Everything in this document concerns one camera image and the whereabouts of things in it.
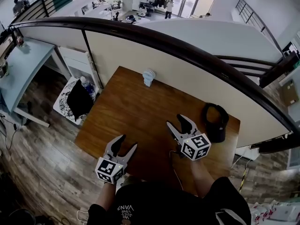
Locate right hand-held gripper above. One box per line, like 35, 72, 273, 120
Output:
166, 113, 212, 161

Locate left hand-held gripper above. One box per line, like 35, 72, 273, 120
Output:
95, 134, 138, 185

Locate person's right forearm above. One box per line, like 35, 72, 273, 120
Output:
189, 158, 220, 198

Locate person's left forearm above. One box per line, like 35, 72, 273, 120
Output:
95, 181, 118, 210

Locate black visor cap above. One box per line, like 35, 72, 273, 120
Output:
201, 102, 230, 143

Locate black cloth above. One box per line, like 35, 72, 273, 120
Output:
66, 79, 95, 123

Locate person's black t-shirt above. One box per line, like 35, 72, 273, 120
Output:
86, 176, 253, 225

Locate clear water bottle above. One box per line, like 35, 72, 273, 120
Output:
80, 76, 96, 98

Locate white patterned stool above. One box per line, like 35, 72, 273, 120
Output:
52, 76, 98, 127

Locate yellow black striped pole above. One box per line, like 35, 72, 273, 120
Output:
237, 167, 249, 195

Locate dark handrail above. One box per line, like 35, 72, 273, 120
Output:
8, 16, 300, 135

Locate cardboard box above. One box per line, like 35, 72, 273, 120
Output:
278, 79, 300, 107

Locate white plastic bags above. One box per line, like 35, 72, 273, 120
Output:
248, 202, 300, 223

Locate black metal stair railing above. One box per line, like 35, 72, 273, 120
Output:
235, 0, 285, 54

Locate white rectangular table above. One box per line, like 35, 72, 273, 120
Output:
0, 37, 57, 128

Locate small pink object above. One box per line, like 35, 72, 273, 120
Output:
14, 29, 26, 47

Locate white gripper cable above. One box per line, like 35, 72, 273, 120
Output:
169, 150, 186, 192

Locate white floor cable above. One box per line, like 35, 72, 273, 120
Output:
76, 209, 89, 225

